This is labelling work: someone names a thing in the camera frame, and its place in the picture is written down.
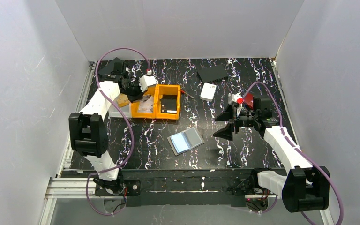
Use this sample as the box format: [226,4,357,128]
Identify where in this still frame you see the grey card holder blue inside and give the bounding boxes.
[167,127,205,156]

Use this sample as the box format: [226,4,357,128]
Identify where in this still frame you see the red handled small tool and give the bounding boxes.
[180,90,194,99]

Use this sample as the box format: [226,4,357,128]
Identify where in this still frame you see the black card case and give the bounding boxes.
[197,65,229,83]
[98,61,117,82]

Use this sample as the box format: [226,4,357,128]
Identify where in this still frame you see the black card case far centre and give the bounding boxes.
[197,65,229,83]

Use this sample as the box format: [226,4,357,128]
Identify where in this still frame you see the black cards in orange bin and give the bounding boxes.
[160,95,177,114]

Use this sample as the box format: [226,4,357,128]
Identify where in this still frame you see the white card holder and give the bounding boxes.
[200,83,217,102]

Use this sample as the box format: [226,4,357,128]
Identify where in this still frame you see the silver cards in orange bin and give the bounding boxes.
[137,95,154,113]

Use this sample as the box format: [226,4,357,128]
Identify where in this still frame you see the tan cards in white bin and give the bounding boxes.
[116,94,130,108]

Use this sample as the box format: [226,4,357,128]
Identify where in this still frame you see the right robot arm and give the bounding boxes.
[213,94,330,213]

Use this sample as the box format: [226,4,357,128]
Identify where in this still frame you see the red card holder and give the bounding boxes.
[242,93,254,110]

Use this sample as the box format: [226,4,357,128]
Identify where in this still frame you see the black card case far left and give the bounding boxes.
[98,61,117,82]

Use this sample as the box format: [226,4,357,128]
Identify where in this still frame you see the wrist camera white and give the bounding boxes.
[139,75,157,93]
[228,93,243,114]

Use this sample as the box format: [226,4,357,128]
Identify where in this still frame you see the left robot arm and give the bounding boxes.
[69,58,157,181]

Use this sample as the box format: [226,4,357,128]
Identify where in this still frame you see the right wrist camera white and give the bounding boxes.
[228,93,243,114]

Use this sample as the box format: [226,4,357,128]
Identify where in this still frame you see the orange double bin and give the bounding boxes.
[130,85,181,120]

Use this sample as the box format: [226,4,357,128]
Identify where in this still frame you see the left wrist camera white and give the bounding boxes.
[139,75,157,93]

